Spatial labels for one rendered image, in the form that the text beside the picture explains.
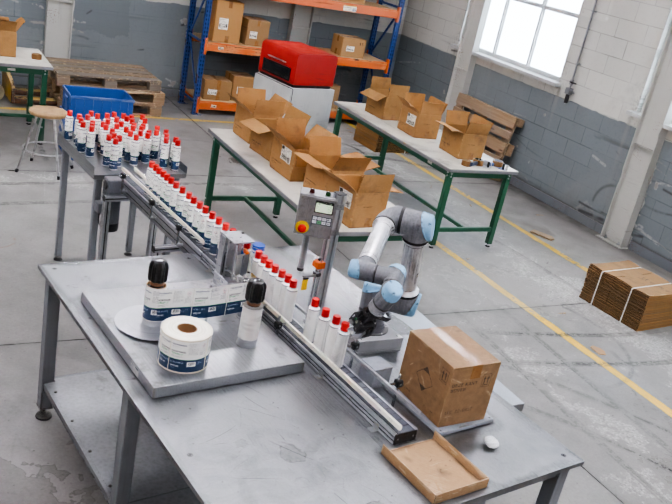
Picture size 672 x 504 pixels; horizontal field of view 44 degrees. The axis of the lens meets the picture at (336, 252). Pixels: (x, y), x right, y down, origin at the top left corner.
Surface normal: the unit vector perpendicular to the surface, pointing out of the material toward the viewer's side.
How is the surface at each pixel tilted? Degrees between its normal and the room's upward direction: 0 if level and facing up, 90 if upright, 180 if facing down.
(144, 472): 0
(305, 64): 90
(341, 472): 0
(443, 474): 0
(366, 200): 91
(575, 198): 90
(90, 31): 90
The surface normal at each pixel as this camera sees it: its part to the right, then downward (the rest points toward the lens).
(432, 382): -0.85, 0.04
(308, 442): 0.19, -0.91
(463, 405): 0.49, 0.41
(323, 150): 0.50, 0.17
